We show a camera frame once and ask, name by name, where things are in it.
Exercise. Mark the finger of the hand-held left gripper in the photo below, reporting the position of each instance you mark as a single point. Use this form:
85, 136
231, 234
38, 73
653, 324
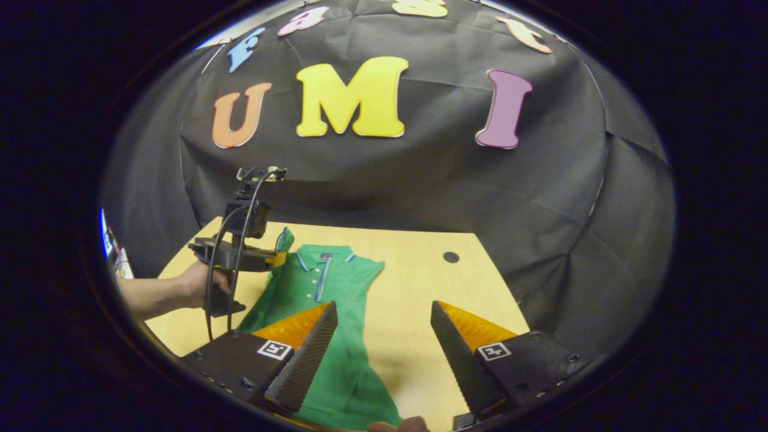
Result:
279, 260

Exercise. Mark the black backdrop cloth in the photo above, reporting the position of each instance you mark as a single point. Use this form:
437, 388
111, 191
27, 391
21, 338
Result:
420, 192

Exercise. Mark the white side table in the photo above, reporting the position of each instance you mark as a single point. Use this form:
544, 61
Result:
124, 267

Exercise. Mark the black table grommet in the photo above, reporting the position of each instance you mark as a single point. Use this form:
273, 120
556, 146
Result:
451, 257

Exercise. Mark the computer monitor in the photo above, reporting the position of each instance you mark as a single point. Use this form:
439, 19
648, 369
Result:
108, 237

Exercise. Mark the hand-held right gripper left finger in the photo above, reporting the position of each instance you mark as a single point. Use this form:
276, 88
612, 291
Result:
309, 354

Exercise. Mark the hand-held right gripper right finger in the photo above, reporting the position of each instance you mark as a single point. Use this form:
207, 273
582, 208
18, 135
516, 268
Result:
459, 360

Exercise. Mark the green T-shirt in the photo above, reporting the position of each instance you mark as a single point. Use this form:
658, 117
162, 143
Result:
336, 288

